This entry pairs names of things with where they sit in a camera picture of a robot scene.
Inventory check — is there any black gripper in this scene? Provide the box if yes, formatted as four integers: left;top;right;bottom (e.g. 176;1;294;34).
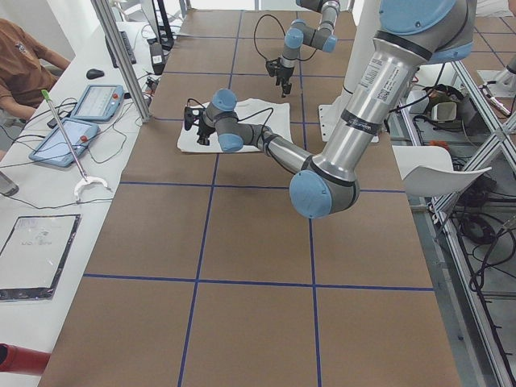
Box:
198;119;215;146
275;65;294;98

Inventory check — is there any white printed t-shirt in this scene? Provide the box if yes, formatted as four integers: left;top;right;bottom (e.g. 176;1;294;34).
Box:
177;98;291;153

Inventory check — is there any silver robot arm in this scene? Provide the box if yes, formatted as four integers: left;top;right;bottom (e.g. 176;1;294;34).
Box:
266;1;340;98
185;1;476;218

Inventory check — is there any white labelled black box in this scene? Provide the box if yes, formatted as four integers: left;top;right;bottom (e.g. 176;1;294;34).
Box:
149;42;165;75

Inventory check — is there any upper blue teach pendant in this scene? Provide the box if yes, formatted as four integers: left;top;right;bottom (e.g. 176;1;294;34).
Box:
70;85;124;123

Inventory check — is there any blue teach pendant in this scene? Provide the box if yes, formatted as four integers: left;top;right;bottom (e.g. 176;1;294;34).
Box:
70;85;124;123
29;118;100;168

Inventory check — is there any reacher grabber stick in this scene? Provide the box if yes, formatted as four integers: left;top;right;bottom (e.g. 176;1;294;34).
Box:
42;89;112;202

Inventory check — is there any black computer mouse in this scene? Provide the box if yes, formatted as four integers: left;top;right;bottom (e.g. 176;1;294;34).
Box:
85;69;105;80

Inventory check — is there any lower blue teach pendant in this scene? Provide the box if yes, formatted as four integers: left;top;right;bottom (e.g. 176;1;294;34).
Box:
29;118;100;168

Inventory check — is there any seated person brown shirt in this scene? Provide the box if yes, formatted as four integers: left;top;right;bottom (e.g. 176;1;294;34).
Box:
1;19;70;120

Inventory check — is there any clear plastic zip bag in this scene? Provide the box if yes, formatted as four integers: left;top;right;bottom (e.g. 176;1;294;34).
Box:
1;214;81;302

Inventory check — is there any red cylinder object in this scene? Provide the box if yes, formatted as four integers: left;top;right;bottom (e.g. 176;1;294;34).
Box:
1;343;51;376

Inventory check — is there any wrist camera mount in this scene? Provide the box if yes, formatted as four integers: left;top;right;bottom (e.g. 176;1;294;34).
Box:
265;58;281;77
184;106;205;131

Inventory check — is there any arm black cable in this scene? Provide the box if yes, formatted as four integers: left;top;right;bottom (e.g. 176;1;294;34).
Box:
186;98;279;146
252;14;319;65

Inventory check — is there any white pedestal column base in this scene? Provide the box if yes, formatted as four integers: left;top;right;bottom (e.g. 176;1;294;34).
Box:
318;0;381;142

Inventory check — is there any aluminium frame post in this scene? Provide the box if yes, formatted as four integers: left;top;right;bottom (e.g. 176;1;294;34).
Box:
90;0;151;123

